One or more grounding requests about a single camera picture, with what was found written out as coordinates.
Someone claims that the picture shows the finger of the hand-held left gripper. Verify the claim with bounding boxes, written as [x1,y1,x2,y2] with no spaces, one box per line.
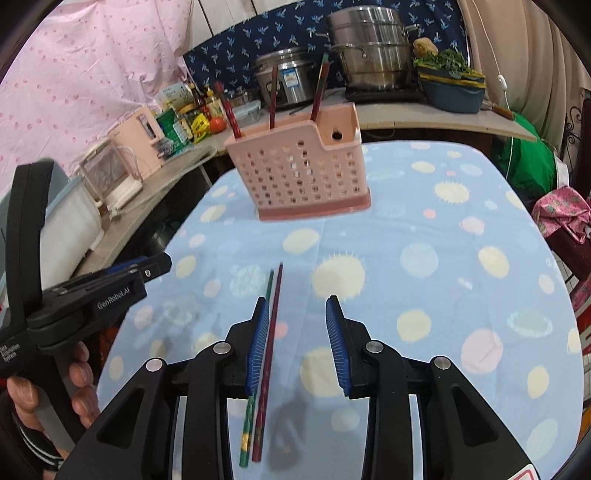
[28,270,148,330]
[85,251,173,289]

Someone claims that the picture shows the navy printed cloth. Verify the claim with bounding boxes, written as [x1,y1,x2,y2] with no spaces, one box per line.
[182,0,467,100]

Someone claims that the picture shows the white cable with switch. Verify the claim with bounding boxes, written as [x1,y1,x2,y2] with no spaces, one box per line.
[471,0,511,112]

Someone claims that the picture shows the stainless steel steamer pot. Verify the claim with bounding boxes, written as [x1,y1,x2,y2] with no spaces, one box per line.
[327,6,422,92]

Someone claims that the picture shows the green plastic bag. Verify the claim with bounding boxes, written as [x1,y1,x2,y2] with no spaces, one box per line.
[501,113,559,197]

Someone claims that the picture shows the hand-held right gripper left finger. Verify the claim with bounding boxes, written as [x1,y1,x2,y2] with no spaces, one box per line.
[69,296,271,480]

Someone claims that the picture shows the dark maroon chopstick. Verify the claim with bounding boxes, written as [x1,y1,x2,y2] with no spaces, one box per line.
[252,262,284,463]
[269,66,279,129]

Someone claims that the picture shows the black induction cooker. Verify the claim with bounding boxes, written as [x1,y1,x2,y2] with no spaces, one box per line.
[344,88,426,103]

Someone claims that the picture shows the blue polka-dot tablecloth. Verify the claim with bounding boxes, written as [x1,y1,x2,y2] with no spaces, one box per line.
[95,141,583,480]

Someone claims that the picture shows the pink dotted curtain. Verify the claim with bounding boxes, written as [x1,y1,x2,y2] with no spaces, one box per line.
[0,0,204,185]

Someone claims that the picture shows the wooden-handled knife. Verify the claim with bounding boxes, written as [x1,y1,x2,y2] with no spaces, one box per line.
[480,100,515,121]

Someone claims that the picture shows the green packet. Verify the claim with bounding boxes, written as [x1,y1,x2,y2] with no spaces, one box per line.
[154,108,192,144]

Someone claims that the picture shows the pink floral cloth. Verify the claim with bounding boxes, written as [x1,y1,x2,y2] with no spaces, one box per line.
[531,187,591,241]

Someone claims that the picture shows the yellow packet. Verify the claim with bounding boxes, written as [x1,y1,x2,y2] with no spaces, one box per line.
[190,113,213,141]

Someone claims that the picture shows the pink kitchen appliance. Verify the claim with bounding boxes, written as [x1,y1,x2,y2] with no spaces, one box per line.
[107,106,166,178]

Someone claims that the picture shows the blue plastic basin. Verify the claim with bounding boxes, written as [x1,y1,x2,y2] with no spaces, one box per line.
[417,65,486,114]

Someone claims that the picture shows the person's left hand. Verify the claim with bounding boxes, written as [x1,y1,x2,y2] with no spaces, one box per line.
[6,342,101,435]

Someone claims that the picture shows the green leafy vegetables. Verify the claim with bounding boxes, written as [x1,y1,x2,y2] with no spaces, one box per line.
[413,48,481,77]

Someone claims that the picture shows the red chopstick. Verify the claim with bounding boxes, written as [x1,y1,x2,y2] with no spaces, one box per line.
[310,60,331,123]
[215,82,244,139]

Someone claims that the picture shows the stainless steel rice cooker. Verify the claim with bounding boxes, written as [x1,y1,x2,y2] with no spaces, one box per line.
[254,47,324,108]

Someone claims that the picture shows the white carton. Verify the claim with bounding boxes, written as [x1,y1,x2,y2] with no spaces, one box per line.
[154,83,195,112]

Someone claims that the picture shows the beige curtain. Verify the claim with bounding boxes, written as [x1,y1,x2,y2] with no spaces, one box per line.
[457,0,591,139]

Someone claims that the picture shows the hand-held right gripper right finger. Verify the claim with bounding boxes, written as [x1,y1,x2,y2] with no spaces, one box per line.
[324,295,536,480]

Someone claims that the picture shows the pink plastic utensil basket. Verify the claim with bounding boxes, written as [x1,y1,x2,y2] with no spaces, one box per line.
[224,102,371,221]

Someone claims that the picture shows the person's left forearm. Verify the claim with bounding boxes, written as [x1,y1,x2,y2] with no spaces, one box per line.
[0,415,70,480]

